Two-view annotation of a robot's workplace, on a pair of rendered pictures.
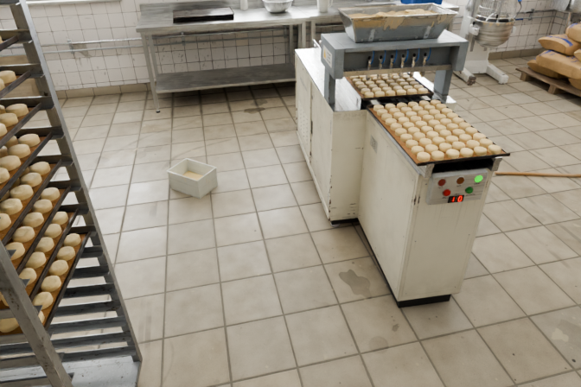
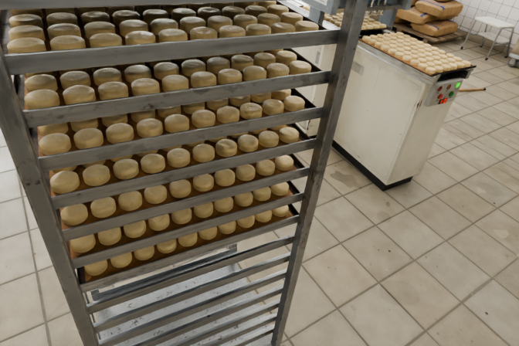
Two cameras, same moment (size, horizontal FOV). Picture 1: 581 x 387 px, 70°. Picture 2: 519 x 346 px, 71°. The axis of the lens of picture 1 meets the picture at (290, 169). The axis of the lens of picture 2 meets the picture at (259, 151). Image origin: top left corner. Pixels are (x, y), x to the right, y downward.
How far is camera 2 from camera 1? 1.07 m
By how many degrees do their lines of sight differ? 21
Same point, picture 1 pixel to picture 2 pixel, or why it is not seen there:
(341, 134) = (327, 62)
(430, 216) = (422, 116)
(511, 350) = (460, 204)
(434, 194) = (432, 98)
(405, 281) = (395, 168)
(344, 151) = not seen: hidden behind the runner
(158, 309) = not seen: hidden behind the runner
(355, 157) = not seen: hidden behind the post
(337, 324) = (350, 209)
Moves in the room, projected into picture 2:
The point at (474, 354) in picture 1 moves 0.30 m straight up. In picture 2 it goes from (442, 211) to (460, 176)
